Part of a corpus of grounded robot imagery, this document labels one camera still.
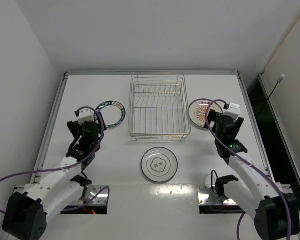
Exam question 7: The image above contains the orange sunburst white plate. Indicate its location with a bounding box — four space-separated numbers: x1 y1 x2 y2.
188 98 212 130

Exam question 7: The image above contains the green rimmed white plate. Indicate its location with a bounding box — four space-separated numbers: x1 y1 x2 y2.
96 100 126 129

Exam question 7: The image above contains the black rimmed flower plate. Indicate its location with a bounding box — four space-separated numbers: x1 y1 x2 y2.
140 147 179 184

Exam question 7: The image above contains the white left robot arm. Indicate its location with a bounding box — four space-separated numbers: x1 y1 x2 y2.
2 121 107 240

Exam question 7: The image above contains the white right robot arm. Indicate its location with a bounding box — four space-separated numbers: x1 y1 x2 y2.
206 107 300 240

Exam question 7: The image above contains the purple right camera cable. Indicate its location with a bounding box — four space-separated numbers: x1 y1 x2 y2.
206 99 292 240

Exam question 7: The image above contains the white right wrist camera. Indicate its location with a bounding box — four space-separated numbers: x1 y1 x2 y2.
223 102 241 120

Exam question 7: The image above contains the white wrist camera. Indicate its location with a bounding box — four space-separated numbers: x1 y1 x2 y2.
77 109 94 126
223 102 241 120

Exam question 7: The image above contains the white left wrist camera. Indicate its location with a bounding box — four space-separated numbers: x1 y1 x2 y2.
77 109 94 126

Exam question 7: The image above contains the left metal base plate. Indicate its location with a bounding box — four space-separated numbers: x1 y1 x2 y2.
13 183 111 207

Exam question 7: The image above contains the metal base plate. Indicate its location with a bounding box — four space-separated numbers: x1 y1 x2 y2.
197 185 238 207
13 183 111 207

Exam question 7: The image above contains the metal wire dish rack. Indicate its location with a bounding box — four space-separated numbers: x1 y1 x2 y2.
128 73 191 142

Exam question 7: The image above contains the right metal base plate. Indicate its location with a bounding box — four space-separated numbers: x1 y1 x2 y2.
197 185 238 207

